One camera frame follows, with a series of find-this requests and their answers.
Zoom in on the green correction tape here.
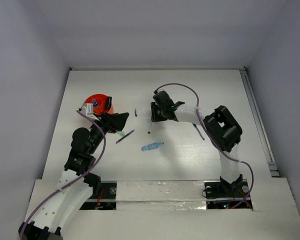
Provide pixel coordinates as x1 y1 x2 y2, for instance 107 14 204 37
117 131 126 137

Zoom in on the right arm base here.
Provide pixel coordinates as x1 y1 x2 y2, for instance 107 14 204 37
201 180 253 210

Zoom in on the blue gel pen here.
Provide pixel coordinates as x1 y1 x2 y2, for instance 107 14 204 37
192 123 205 141

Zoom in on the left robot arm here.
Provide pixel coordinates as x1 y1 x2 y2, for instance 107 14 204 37
18 108 129 240

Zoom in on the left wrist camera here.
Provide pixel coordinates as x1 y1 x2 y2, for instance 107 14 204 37
76 103 97 120

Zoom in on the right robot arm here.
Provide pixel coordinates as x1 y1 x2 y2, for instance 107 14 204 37
150 90 243 196

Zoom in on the orange highlighter black body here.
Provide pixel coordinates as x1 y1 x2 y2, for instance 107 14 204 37
105 96 112 111

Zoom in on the orange round container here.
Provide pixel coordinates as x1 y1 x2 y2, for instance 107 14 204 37
84 93 114 116

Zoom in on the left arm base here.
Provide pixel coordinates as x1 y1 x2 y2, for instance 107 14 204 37
80 181 117 211

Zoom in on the blue item in container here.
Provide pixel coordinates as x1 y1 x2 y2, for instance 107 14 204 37
92 98 99 107

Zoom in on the black capped white marker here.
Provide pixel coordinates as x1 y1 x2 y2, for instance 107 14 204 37
147 122 153 134

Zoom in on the purple pen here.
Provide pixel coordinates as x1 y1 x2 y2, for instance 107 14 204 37
116 130 135 144

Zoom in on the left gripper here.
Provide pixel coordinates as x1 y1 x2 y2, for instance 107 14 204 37
88 111 128 155

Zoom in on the aluminium side rail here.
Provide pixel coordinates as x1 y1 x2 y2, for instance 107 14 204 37
239 69 281 178

